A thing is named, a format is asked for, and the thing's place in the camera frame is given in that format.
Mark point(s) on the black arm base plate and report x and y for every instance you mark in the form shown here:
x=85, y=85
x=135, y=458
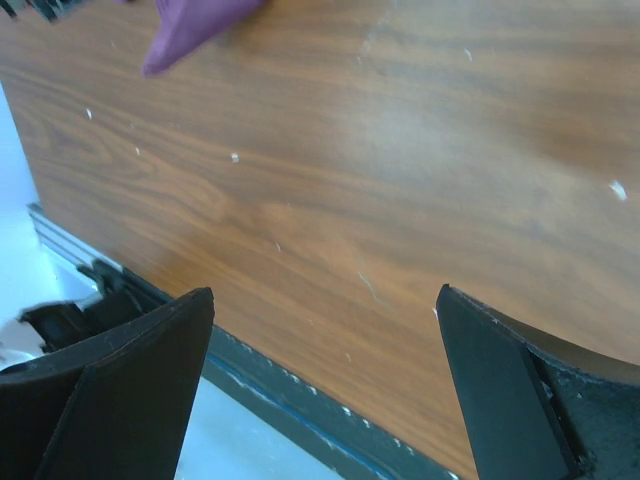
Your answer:
x=346, y=442

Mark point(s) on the purple cloth napkin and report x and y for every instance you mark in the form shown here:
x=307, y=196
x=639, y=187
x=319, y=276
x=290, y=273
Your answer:
x=185, y=25

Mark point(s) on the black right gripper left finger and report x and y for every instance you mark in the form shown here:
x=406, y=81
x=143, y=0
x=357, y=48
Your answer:
x=114, y=406

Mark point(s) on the aluminium table frame rail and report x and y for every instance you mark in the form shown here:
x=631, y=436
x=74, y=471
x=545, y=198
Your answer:
x=65, y=245

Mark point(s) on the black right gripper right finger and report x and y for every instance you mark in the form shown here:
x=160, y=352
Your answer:
x=536, y=406

